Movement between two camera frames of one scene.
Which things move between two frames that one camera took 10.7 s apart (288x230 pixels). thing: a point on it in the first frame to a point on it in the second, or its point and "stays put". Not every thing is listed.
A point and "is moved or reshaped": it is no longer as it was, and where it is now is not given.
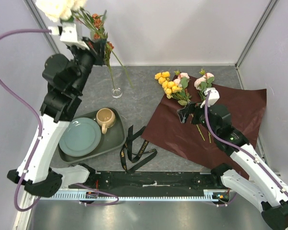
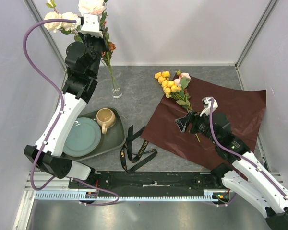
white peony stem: x=66 y=9 is moved or reshaped
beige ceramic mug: x=106 y=117 stays put
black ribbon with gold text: x=129 y=164 stays put
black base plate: x=150 y=180 stays put
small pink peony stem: x=182 y=79 stays put
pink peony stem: x=201 y=84 to x=95 y=7
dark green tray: x=114 y=137 stays put
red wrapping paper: x=246 y=105 stays put
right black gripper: x=191 y=108 to x=192 y=117
